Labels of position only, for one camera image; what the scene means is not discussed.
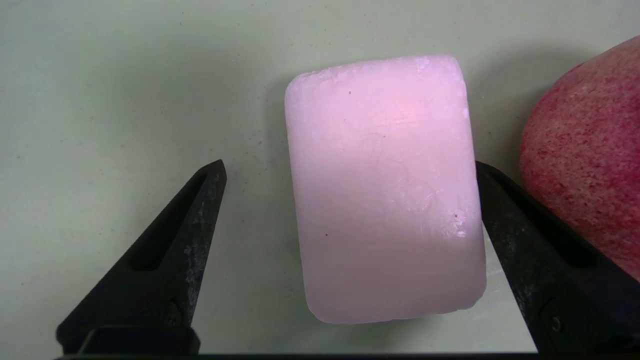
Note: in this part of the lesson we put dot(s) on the light green plastic tray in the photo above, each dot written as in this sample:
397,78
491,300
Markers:
100,100

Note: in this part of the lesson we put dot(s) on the red peach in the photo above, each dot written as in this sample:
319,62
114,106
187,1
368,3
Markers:
590,160

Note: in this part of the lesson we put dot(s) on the white soap bar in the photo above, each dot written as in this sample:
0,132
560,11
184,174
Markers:
385,190

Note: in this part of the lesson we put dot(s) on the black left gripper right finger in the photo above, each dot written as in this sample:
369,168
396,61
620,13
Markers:
550,285

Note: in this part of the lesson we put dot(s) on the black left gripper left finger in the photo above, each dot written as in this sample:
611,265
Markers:
165,270

